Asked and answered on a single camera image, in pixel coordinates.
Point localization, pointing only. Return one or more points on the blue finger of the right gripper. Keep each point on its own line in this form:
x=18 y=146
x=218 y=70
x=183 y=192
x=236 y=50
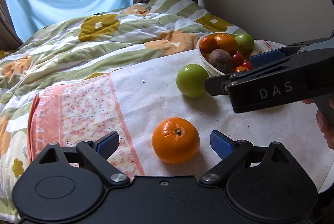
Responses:
x=261 y=59

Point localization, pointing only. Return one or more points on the green striped floral quilt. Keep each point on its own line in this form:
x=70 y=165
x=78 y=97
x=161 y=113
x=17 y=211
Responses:
x=82 y=48

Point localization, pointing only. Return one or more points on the cream duck pattern bowl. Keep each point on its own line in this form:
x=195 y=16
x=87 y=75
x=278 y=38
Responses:
x=211 y=70

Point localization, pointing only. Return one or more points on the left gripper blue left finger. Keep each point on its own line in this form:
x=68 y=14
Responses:
x=107 y=145

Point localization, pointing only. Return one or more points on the small red tomato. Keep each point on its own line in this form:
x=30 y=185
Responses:
x=247 y=65

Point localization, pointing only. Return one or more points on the brown kiwi with sticker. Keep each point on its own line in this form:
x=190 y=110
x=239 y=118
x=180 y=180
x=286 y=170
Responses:
x=254 y=53

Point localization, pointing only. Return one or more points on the green apple on cloth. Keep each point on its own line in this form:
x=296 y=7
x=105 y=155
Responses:
x=190 y=80

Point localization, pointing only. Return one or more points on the brown curtain left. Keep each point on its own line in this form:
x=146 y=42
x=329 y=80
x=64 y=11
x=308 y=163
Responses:
x=9 y=40

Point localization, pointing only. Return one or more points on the person's right hand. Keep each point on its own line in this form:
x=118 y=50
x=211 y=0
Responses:
x=325 y=128

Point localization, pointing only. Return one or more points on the orange tangerine on cloth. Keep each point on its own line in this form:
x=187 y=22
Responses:
x=175 y=141

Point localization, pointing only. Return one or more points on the small orange fruit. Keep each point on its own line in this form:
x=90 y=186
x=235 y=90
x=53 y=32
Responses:
x=241 y=69

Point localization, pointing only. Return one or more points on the small orange tangerine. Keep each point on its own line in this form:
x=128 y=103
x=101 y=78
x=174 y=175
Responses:
x=208 y=44

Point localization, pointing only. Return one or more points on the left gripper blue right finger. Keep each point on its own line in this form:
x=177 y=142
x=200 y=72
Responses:
x=221 y=144

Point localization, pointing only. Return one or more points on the green apple in bowl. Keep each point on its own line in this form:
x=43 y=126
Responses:
x=245 y=43

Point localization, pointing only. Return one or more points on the brown kiwi plain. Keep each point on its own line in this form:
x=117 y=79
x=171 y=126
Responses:
x=221 y=60

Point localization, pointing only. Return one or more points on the white pink floral cloth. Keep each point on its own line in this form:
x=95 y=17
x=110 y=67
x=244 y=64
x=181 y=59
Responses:
x=134 y=100

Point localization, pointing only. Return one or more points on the orange tangerine in bowl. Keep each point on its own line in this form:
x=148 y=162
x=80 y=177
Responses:
x=227 y=43

